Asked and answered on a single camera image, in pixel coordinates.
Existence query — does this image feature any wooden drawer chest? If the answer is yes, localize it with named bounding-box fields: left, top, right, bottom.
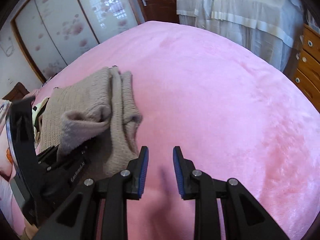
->
left=291, top=24, right=320, bottom=111

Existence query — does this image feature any dark wooden headboard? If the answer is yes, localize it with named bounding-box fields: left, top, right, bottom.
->
left=3, top=82, right=29, bottom=102

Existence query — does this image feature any pale yellow folded garment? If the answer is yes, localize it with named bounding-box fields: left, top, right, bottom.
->
left=32, top=97, right=49, bottom=145

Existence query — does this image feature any pink cartoon pillow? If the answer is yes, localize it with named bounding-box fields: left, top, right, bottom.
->
left=0, top=99, right=12, bottom=181

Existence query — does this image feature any pink bed sheet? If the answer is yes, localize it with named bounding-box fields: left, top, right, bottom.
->
left=36, top=21, right=319, bottom=239

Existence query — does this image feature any floral sliding wardrobe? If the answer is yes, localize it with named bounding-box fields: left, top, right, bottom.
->
left=11, top=0, right=138, bottom=82

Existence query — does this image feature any beige knit sweater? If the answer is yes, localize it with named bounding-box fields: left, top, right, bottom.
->
left=40, top=66, right=142, bottom=180

